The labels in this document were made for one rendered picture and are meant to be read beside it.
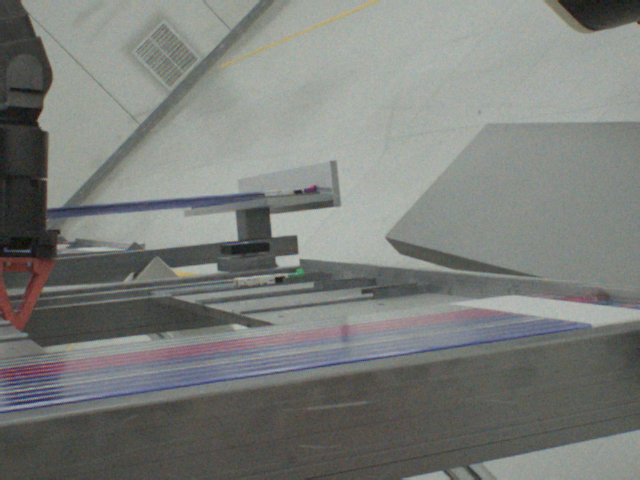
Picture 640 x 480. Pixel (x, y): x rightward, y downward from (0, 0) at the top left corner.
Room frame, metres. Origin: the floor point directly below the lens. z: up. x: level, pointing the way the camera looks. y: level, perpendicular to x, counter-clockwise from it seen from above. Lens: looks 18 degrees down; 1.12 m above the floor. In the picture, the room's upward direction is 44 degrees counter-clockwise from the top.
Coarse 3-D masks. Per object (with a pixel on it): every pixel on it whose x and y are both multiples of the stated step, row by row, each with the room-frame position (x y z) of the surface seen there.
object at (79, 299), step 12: (288, 276) 1.08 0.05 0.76; (132, 288) 1.06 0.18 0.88; (144, 288) 1.05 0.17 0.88; (156, 288) 1.05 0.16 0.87; (168, 288) 1.05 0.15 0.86; (180, 288) 1.06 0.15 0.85; (192, 288) 1.06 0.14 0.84; (204, 288) 1.06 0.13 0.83; (216, 288) 1.06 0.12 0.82; (24, 300) 1.02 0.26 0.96; (48, 300) 1.03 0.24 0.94; (60, 300) 1.03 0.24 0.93; (72, 300) 1.03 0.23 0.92; (84, 300) 1.03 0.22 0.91; (96, 300) 1.04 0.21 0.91; (108, 300) 1.04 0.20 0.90; (120, 300) 1.04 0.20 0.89; (0, 312) 1.01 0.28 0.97
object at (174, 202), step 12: (264, 192) 1.36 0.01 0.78; (312, 192) 1.38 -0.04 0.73; (96, 204) 1.30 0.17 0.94; (108, 204) 1.30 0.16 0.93; (120, 204) 1.31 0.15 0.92; (132, 204) 1.31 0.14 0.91; (144, 204) 1.31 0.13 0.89; (156, 204) 1.32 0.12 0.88; (168, 204) 1.32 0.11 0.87; (180, 204) 1.33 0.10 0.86; (192, 204) 1.33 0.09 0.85; (48, 216) 1.28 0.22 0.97; (60, 216) 1.30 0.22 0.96
